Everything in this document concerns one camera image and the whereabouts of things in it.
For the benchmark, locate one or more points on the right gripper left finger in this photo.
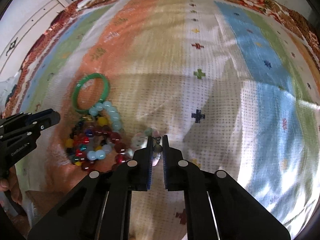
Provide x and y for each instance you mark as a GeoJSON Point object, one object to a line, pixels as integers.
{"type": "Point", "coordinates": [99, 206]}

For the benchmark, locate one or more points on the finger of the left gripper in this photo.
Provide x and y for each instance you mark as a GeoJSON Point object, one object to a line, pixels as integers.
{"type": "Point", "coordinates": [44, 119]}

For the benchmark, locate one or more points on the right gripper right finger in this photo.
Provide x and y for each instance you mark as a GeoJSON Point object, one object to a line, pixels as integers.
{"type": "Point", "coordinates": [216, 206]}

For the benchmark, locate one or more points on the green jade bangle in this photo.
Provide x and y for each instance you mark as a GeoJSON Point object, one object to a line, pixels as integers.
{"type": "Point", "coordinates": [88, 91]}

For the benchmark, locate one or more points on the person's left hand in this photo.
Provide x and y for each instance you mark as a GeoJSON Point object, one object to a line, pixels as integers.
{"type": "Point", "coordinates": [12, 184]}

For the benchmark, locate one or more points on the white wooden headboard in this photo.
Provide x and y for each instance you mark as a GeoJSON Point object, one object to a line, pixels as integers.
{"type": "Point", "coordinates": [21, 40]}

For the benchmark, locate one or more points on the striped colourful bed blanket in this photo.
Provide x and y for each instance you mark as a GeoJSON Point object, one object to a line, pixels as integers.
{"type": "Point", "coordinates": [232, 89]}

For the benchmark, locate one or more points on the white charger adapter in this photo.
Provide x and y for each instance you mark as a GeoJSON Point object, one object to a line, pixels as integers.
{"type": "Point", "coordinates": [82, 3]}

